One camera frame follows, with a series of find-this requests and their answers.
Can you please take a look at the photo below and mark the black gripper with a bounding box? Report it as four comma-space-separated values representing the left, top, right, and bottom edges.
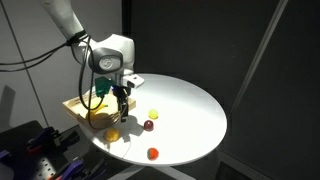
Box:
111, 85, 131, 124

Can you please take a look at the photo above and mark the orange plastic fruit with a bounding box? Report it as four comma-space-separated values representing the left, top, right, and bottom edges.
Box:
103, 127, 121, 143

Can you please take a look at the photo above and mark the dark red plastic fruit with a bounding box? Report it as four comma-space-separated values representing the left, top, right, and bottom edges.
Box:
143, 119, 155, 133

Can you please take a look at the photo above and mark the small yellow plastic fruit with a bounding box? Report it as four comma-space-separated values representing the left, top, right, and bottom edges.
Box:
148, 108, 160, 120

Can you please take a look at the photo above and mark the wooden slatted crate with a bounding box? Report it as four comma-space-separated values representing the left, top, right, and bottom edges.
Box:
62, 87, 137, 133

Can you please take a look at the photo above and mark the yellow plastic banana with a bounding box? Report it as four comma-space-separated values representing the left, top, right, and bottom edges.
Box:
85, 103, 110, 121

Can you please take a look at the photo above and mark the red plastic strawberry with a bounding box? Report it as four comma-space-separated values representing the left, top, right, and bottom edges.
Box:
146, 147, 160, 162

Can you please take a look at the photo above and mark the black spring clamp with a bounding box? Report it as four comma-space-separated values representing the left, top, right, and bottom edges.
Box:
83, 159, 108, 180
58, 131, 82, 149

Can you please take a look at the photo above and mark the large purple spring clamp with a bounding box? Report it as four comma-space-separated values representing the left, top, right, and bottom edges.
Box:
52, 158, 85, 180

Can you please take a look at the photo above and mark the purple clamp with orange tip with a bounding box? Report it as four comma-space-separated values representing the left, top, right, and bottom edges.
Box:
26, 126, 62, 155

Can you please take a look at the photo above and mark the thin dark rod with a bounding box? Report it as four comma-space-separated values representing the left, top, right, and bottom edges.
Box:
0, 4, 50, 128

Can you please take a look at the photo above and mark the perforated metal board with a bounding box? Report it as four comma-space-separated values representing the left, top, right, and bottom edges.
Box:
19, 154, 58, 180

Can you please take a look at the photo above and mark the grey diagonal pole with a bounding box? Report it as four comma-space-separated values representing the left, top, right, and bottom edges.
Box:
229, 0, 290, 116

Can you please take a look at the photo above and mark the teal camera mount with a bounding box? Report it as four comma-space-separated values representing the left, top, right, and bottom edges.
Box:
94, 76, 113, 98

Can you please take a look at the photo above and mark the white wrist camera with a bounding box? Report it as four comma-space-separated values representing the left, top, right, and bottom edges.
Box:
121, 74, 146, 90

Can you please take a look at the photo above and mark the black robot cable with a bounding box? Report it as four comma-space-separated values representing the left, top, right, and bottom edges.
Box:
0, 32, 116, 131

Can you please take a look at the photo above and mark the white table pedestal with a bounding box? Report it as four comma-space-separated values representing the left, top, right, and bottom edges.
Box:
109, 163, 198, 180

